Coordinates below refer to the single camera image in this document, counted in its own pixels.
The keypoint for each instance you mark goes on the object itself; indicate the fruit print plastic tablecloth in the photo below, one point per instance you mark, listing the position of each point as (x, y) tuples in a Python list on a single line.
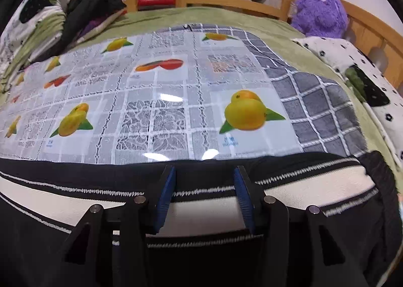
[(176, 85)]

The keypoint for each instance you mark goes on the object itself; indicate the purple cloth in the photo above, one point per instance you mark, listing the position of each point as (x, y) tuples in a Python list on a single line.
[(89, 27)]

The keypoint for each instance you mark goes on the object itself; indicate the white flower print pillow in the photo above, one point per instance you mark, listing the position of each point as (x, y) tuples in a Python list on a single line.
[(340, 54)]

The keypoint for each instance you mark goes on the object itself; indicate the purple plush toy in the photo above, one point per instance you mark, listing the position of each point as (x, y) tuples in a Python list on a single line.
[(318, 13)]

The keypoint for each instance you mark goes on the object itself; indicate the grey checked blanket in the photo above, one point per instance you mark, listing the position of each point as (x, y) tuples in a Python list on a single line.
[(314, 107)]

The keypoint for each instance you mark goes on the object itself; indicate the black jacket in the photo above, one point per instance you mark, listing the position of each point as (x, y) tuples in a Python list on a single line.
[(91, 0)]

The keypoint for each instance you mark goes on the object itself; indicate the folded white and green quilt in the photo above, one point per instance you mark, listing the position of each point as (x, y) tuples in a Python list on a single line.
[(41, 22)]

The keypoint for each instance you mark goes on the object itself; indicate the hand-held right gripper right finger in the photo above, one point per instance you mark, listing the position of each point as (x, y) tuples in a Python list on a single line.
[(244, 202)]

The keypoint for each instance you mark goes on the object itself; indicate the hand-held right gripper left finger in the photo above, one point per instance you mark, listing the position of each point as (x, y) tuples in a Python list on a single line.
[(165, 198)]

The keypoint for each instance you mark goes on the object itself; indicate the black pants with white waistband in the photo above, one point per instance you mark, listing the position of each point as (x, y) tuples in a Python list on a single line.
[(204, 214)]

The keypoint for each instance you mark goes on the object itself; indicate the wooden bed frame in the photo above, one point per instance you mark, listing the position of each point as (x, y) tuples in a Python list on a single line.
[(368, 35)]

